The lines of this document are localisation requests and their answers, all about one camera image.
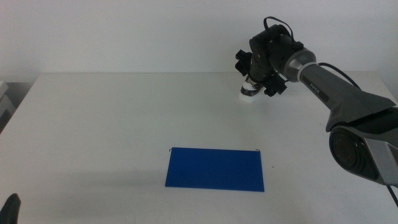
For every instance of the blue rectangular mat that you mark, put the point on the blue rectangular mat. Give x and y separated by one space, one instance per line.
214 169

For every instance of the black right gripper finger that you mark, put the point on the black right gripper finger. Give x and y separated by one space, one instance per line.
275 86
243 62

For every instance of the black and white sneaker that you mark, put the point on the black and white sneaker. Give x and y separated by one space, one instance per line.
248 96

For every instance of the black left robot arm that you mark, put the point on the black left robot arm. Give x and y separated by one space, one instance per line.
11 210

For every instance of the black and grey right robot arm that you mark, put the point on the black and grey right robot arm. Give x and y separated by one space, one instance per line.
342 96

